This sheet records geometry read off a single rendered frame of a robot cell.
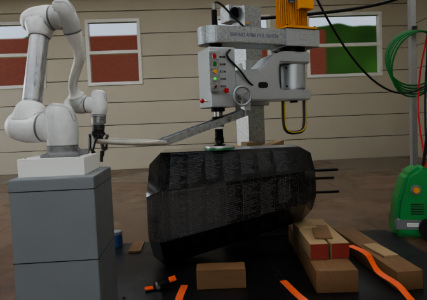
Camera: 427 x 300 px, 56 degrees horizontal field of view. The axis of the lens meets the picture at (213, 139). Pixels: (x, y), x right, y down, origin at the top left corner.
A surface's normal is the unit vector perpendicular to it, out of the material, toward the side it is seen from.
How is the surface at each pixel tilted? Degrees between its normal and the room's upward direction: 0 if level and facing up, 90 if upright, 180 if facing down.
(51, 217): 90
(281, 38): 90
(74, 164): 90
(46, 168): 90
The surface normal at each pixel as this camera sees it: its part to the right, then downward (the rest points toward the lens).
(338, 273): -0.03, 0.05
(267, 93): 0.40, 0.04
